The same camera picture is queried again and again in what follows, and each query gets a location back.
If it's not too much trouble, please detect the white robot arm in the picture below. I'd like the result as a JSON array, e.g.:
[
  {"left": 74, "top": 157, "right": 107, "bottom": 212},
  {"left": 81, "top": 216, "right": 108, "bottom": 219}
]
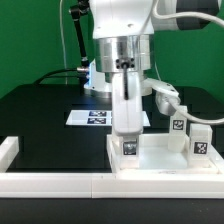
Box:
[{"left": 89, "top": 0, "right": 224, "bottom": 156}]

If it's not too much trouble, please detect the white U-shaped obstacle fence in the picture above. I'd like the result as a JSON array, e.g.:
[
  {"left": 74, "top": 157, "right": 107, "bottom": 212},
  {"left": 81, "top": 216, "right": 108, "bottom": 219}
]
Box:
[{"left": 0, "top": 137, "right": 224, "bottom": 199}]

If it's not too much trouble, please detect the white hanging cable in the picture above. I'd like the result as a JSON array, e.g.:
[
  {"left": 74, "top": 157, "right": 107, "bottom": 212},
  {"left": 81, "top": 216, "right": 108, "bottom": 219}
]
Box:
[{"left": 59, "top": 0, "right": 69, "bottom": 86}]

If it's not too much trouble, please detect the white square table top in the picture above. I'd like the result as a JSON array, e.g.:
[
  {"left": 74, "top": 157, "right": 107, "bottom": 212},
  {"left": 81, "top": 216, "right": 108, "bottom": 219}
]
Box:
[{"left": 107, "top": 133, "right": 224, "bottom": 177}]

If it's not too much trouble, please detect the white sheet with AprilTags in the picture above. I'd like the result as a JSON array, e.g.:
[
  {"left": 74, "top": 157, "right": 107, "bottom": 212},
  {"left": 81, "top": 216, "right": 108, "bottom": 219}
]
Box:
[{"left": 66, "top": 110, "right": 151, "bottom": 128}]

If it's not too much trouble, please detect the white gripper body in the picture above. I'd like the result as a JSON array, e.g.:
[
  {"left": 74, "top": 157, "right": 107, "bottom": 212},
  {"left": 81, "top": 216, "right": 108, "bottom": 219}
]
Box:
[{"left": 112, "top": 72, "right": 143, "bottom": 136}]

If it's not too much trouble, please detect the black cable bundle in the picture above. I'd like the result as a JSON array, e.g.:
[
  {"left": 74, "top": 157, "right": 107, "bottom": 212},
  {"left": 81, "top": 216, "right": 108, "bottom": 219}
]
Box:
[{"left": 32, "top": 67, "right": 90, "bottom": 85}]

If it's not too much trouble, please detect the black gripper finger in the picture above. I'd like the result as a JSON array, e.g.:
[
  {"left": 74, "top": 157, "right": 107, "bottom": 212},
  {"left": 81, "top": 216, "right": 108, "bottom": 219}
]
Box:
[{"left": 122, "top": 137, "right": 138, "bottom": 156}]

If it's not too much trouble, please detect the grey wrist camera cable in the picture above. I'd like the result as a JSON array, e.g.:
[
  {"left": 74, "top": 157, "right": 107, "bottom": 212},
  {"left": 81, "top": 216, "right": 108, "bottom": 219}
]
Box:
[{"left": 151, "top": 0, "right": 224, "bottom": 127}]

